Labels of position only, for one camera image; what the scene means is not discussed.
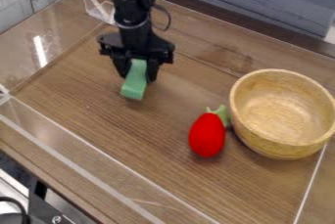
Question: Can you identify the black cable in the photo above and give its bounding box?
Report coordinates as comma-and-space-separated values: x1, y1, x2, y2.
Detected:
0, 196, 30, 224

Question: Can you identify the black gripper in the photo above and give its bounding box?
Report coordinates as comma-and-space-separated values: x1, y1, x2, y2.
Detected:
97, 31, 175, 83

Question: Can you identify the red plush strawberry toy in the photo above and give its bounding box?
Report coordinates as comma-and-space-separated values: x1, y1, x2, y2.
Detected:
189, 105, 230, 157

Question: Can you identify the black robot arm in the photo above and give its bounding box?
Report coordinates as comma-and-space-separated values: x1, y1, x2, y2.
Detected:
96, 0, 175, 83

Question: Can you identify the brown wooden bowl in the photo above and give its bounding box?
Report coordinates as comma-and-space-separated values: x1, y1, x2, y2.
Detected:
229, 68, 335, 160

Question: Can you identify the green rectangular block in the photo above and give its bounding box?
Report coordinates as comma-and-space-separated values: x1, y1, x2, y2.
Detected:
120, 59, 146, 100

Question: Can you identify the clear acrylic tray wall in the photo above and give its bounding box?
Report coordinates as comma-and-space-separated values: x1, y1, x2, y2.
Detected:
0, 84, 218, 224

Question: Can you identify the clear acrylic corner bracket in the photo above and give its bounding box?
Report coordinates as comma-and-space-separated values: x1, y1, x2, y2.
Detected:
83, 0, 115, 24

